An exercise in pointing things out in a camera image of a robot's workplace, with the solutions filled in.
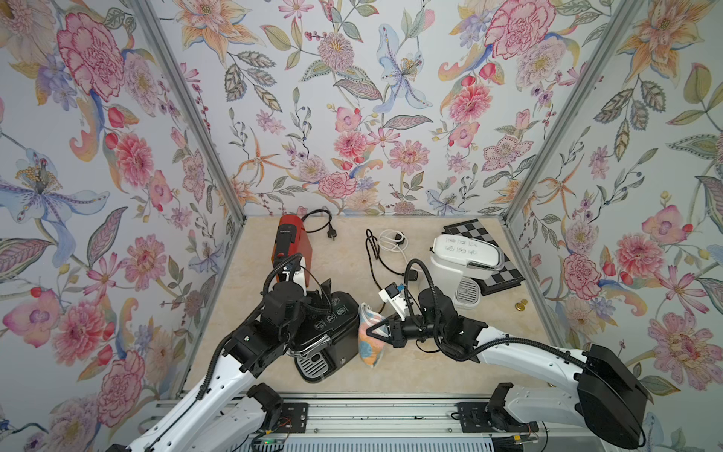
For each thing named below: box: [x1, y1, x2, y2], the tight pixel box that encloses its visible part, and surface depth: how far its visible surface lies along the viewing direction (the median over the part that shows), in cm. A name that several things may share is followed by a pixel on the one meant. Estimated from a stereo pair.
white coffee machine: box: [429, 234, 505, 309], surface depth 84 cm
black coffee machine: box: [286, 290, 360, 384], surface depth 71 cm
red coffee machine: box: [271, 213, 313, 287], surface depth 92 cm
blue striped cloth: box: [358, 303, 386, 368], surface depth 72 cm
